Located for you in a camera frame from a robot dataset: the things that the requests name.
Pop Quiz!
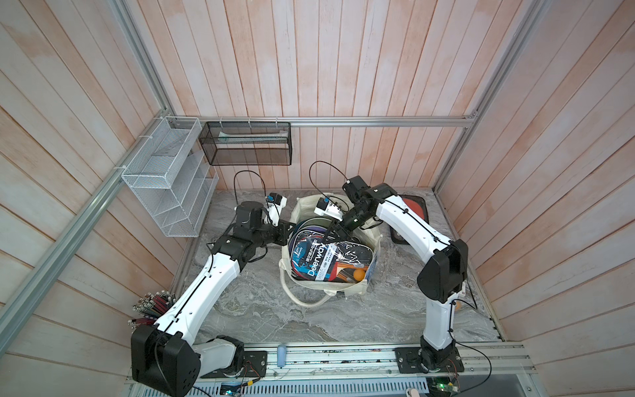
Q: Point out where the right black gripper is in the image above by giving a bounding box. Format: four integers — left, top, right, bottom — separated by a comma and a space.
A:
320, 208, 371, 245

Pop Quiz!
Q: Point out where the red paddle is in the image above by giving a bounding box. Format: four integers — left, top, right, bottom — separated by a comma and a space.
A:
390, 195, 429, 245

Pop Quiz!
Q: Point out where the Deerway paddle set clear case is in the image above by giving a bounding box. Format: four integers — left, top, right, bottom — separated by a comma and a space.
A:
289, 227, 374, 284

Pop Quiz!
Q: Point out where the cream canvas tote bag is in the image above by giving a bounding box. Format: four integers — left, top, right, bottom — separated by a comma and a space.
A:
279, 195, 383, 308

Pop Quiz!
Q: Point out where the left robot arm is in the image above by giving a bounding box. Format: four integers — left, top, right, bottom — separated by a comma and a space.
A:
131, 193, 294, 396

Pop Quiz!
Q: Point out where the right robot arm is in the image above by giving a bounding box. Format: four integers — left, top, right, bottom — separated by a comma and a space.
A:
327, 175, 468, 373

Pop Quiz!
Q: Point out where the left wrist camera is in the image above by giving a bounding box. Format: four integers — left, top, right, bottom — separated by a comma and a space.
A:
266, 192, 287, 227

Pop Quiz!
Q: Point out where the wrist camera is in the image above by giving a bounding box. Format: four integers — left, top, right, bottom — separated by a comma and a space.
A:
314, 196, 343, 221
266, 192, 287, 227

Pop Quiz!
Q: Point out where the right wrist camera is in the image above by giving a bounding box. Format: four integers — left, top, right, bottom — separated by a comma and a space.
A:
314, 196, 343, 221

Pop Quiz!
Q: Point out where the black mesh wall basket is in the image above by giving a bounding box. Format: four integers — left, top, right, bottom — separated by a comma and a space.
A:
198, 121, 293, 166

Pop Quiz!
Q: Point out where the white wire mesh shelf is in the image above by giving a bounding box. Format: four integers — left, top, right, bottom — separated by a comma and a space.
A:
122, 117, 218, 238

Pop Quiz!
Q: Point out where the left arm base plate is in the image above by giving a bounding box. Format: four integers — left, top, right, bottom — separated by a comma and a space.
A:
200, 350, 268, 380

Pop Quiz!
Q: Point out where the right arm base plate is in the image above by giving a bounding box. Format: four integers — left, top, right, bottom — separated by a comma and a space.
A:
394, 346, 465, 374

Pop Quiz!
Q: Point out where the aluminium front rail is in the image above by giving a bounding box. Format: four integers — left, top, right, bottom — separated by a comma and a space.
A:
125, 341, 537, 397

